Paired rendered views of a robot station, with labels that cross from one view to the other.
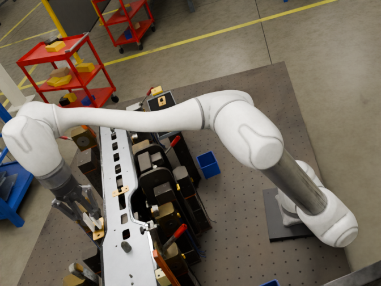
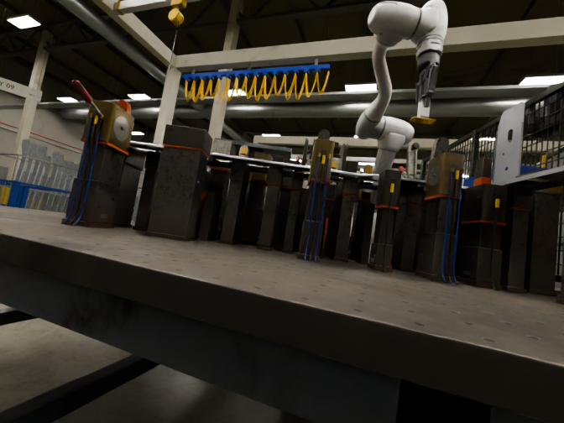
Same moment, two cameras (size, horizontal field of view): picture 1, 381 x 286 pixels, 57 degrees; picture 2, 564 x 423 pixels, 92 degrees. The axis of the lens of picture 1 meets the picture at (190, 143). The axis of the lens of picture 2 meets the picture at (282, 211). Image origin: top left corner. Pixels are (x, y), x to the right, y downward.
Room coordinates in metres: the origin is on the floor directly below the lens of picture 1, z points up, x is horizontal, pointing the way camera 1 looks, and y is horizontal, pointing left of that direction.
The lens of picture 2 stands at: (1.26, 1.37, 0.76)
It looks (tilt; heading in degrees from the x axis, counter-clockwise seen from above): 5 degrees up; 272
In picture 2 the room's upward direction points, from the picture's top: 9 degrees clockwise
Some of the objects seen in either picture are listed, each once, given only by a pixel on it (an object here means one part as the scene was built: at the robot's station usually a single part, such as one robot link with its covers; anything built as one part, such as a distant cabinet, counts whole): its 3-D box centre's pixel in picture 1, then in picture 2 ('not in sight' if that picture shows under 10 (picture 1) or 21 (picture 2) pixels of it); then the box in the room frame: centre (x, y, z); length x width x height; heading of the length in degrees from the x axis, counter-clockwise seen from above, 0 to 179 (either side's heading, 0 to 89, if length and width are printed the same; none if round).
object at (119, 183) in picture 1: (132, 200); (270, 209); (1.33, 0.39, 0.84); 0.12 x 0.05 x 0.29; 90
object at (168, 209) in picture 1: (182, 235); (358, 217); (0.96, 0.19, 0.88); 0.11 x 0.07 x 0.37; 90
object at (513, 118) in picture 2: not in sight; (507, 152); (0.52, 0.40, 1.17); 0.12 x 0.01 x 0.34; 90
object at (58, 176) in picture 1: (53, 172); (429, 51); (0.83, 0.39, 1.52); 0.09 x 0.09 x 0.06
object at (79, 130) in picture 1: (91, 152); (98, 166); (1.84, 0.60, 0.88); 0.14 x 0.09 x 0.36; 90
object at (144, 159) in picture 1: (168, 196); (317, 196); (1.15, 0.19, 0.95); 0.18 x 0.13 x 0.49; 0
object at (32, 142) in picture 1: (30, 142); (428, 23); (0.85, 0.40, 1.63); 0.13 x 0.11 x 0.16; 8
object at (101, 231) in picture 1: (97, 227); (422, 119); (0.83, 0.39, 1.25); 0.08 x 0.04 x 0.01; 1
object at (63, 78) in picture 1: (73, 80); not in sight; (4.08, 1.01, 0.49); 0.81 x 0.46 x 0.98; 56
